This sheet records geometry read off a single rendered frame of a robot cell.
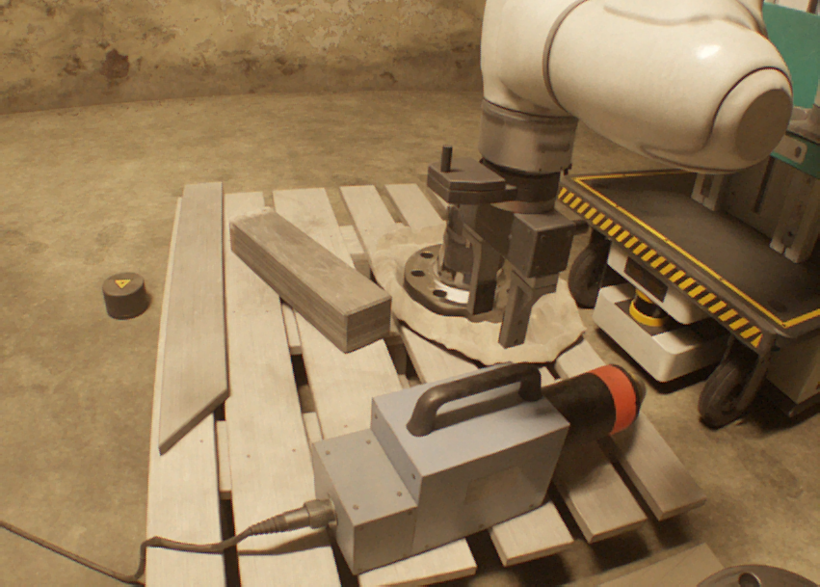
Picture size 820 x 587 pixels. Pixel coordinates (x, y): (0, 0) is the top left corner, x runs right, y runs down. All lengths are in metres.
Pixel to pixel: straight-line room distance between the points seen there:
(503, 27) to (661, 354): 0.92
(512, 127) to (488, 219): 0.11
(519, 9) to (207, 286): 0.91
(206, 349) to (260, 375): 0.11
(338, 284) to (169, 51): 2.41
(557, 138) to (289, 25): 2.84
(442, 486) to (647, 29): 0.51
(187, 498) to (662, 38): 0.77
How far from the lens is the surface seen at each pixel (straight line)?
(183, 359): 1.05
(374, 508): 0.70
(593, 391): 0.85
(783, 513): 1.26
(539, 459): 0.77
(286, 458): 0.90
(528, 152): 0.53
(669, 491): 0.97
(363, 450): 0.75
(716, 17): 0.41
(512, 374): 0.72
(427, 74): 3.51
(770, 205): 1.48
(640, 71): 0.39
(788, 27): 1.36
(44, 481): 1.15
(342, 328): 1.04
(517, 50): 0.49
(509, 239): 0.57
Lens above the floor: 0.81
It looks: 31 degrees down
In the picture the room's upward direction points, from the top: 5 degrees clockwise
